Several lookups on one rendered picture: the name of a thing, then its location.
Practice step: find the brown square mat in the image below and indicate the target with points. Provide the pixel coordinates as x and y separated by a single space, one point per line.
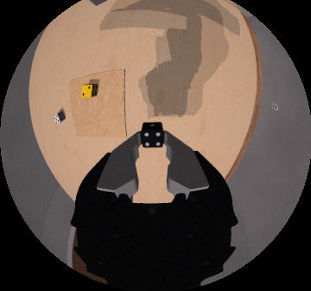
104 114

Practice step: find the grey die with black pips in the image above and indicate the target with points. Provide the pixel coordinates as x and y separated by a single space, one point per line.
59 117

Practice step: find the yellow die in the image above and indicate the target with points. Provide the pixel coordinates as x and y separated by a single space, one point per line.
89 90

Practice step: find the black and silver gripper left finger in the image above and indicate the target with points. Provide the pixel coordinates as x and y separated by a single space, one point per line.
114 174

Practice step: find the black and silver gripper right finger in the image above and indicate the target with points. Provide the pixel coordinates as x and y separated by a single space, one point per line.
191 173

